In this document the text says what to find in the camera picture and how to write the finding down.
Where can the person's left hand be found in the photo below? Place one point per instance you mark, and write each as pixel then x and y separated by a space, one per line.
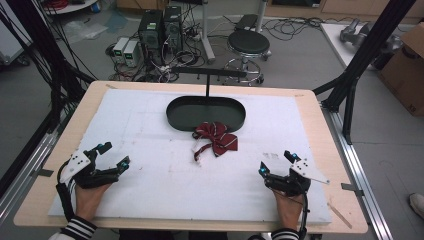
pixel 88 201

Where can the white shoe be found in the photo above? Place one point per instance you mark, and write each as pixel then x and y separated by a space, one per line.
pixel 417 204

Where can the black metal frame strut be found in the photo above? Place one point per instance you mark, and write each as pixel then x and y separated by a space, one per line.
pixel 363 56

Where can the thin wooden stick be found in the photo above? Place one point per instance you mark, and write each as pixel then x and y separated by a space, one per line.
pixel 340 215

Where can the person's right hand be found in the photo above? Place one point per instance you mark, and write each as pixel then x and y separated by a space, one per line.
pixel 288 208

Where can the grey tape piece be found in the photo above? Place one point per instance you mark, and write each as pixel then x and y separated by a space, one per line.
pixel 351 188
pixel 42 172

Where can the white bench power supply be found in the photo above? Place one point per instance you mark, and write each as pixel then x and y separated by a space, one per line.
pixel 120 49
pixel 131 53

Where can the grey desk leg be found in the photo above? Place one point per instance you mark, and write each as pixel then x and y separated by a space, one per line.
pixel 206 33

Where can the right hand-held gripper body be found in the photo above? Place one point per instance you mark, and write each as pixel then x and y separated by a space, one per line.
pixel 290 181

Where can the black stand with oval tray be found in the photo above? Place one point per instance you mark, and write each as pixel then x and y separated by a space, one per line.
pixel 200 115

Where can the computer towers on floor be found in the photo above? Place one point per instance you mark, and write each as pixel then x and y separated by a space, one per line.
pixel 160 68

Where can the aluminium rail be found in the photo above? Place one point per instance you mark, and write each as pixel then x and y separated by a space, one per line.
pixel 30 166
pixel 358 173

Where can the dark red striped bow tie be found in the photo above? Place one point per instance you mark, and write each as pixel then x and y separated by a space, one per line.
pixel 221 140

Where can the black computer tower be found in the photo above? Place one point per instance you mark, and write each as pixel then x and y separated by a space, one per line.
pixel 172 28
pixel 150 30

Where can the black flat base plate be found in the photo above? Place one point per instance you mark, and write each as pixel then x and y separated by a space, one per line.
pixel 246 22

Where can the person's dark trousers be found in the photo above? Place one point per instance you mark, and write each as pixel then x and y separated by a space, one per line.
pixel 173 235

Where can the white foam mat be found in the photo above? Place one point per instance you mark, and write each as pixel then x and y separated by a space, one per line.
pixel 166 186

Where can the black round stool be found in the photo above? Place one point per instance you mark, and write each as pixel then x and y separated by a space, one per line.
pixel 248 43

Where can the round white table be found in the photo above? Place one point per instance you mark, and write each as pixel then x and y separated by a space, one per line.
pixel 71 6

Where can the brown cardboard box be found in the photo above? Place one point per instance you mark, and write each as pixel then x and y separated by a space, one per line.
pixel 405 73

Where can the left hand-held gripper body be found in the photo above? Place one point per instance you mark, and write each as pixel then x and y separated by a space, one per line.
pixel 87 173

